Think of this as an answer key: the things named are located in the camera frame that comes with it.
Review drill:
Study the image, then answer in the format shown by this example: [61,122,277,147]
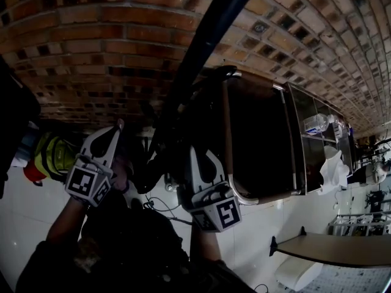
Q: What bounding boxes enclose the grey-topped desk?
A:
[269,231,391,270]

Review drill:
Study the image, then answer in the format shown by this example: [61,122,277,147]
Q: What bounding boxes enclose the black floor cable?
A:
[142,195,194,226]

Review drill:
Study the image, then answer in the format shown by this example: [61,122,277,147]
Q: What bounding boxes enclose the white crumpled cloth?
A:
[316,149,349,197]

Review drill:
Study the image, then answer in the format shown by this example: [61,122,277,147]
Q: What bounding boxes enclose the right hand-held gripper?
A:
[179,146,243,233]

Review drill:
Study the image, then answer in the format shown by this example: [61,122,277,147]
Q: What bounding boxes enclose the black hanging coats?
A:
[0,56,42,198]

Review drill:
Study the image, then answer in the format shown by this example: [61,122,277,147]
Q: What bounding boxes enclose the person's right forearm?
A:
[188,223,221,262]

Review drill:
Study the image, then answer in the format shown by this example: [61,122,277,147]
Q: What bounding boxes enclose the red bag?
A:
[23,165,47,188]

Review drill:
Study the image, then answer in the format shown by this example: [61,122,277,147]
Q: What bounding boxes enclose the person's dark jacket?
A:
[14,190,257,293]

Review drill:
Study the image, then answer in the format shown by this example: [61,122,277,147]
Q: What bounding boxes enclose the steel shelf cart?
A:
[180,65,357,208]

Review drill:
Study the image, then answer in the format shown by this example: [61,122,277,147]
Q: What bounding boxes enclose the person's left forearm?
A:
[45,197,90,247]

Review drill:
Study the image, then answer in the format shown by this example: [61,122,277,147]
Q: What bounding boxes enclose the long black pole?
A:
[133,0,265,195]

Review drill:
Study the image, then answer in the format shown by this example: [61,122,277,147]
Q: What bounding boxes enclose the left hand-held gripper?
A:
[64,119,125,209]

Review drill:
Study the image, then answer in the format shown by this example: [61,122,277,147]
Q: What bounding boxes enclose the yellow-green backpack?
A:
[32,131,79,183]

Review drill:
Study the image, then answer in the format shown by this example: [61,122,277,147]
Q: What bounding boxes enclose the clear plastic water bottle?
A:
[302,113,334,134]

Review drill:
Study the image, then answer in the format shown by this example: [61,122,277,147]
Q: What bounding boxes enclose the white chair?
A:
[273,254,325,291]

